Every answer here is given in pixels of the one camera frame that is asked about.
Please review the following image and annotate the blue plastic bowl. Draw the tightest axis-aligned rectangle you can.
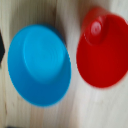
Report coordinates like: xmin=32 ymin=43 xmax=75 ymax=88
xmin=7 ymin=23 xmax=73 ymax=109

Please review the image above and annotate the red plastic cup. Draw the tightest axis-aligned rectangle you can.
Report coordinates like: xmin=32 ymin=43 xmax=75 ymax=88
xmin=75 ymin=6 xmax=128 ymax=90

